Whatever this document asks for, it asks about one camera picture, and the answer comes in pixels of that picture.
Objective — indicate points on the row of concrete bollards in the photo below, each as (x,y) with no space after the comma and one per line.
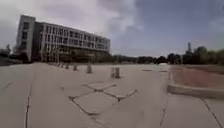
(115,72)

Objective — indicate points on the concrete kerb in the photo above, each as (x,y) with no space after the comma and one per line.
(190,90)

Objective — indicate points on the reddish-brown bare ground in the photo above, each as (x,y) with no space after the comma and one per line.
(196,77)

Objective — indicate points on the distant slim tower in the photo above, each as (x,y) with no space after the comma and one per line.
(189,47)

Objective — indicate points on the white multi-storey building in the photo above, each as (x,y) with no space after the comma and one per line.
(53,40)

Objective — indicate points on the row of trees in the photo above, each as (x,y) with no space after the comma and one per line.
(200,56)

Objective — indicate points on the grey concrete slab pavement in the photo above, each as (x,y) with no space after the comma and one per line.
(50,100)

